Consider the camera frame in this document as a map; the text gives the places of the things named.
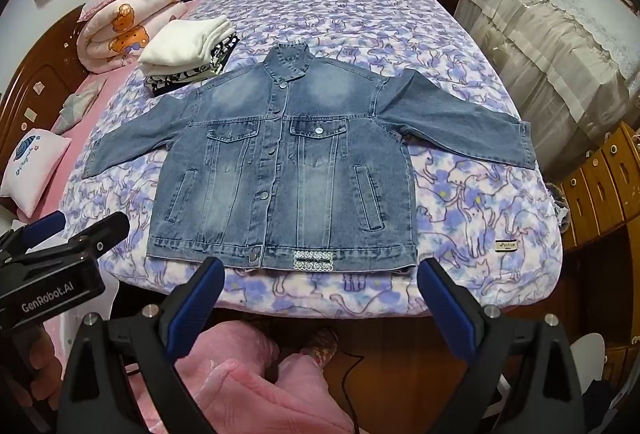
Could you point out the pink bed sheet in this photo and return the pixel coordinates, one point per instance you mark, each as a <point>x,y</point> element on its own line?
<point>53,193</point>

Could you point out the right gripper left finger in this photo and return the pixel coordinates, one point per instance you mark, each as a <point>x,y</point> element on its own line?
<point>96,394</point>

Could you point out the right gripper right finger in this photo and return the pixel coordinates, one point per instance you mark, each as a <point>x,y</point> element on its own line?
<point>545,396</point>

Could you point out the beige lace furniture cover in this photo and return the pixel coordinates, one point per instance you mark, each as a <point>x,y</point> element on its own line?
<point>571,68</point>

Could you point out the white pillow with blue print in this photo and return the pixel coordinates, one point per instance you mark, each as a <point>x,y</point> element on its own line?
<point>31,166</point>

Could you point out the wooden drawer cabinet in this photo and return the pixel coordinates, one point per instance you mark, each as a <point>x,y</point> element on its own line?
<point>603,192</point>

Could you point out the grey folded cloth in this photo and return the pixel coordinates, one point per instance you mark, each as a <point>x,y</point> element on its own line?
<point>76,106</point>

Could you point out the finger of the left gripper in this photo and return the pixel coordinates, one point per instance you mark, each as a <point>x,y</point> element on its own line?
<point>44,228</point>
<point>97,239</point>

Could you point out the wooden headboard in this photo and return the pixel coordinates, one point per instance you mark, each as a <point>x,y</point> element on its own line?
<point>49,72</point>

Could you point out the blue denim jacket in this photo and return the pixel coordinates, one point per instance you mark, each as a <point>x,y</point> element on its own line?
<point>299,163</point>

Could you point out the folded white garment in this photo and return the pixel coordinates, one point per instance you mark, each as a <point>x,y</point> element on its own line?
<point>185,42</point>

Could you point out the black white patterned garment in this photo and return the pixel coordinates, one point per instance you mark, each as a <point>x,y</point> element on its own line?
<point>218,59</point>

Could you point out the pink bear print quilt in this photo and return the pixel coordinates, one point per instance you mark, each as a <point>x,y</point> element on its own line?
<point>116,32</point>

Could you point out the person's left hand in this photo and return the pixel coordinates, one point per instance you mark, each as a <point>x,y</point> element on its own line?
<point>47,384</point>

